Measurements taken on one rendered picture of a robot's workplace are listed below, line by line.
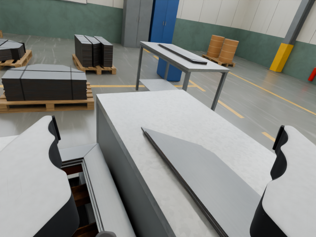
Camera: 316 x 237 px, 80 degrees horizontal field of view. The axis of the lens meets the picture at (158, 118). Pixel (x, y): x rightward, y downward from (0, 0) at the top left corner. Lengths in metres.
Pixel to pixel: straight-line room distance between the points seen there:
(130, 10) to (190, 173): 7.68
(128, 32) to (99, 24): 1.15
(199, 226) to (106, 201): 0.39
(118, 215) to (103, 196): 0.10
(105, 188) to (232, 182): 0.49
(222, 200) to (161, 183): 0.18
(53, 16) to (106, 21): 1.84
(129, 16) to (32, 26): 3.38
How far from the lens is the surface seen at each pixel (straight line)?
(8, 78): 3.10
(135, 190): 0.74
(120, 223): 0.77
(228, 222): 0.58
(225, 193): 0.64
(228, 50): 8.00
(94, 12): 8.49
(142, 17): 8.25
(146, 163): 0.67
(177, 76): 4.90
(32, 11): 8.49
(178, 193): 0.62
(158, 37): 8.60
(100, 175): 0.90
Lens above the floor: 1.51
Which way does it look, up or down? 30 degrees down
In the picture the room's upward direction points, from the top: 10 degrees clockwise
